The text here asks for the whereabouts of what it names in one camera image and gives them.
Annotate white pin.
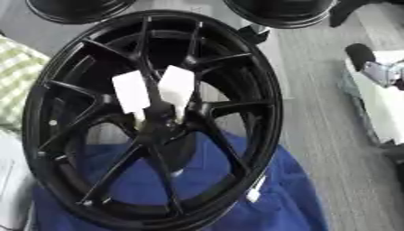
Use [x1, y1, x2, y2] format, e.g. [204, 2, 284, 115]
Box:
[244, 175, 269, 204]
[156, 64, 197, 122]
[110, 69, 153, 122]

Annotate black round wheel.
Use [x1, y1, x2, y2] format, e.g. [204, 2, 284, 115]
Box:
[221, 0, 340, 30]
[23, 0, 139, 25]

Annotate black spoked wheel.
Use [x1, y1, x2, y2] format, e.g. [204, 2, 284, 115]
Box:
[20, 9, 286, 231]

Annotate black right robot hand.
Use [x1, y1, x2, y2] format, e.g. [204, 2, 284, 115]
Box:
[344, 42, 379, 72]

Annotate white box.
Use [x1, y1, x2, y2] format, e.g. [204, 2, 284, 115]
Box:
[339, 50, 404, 146]

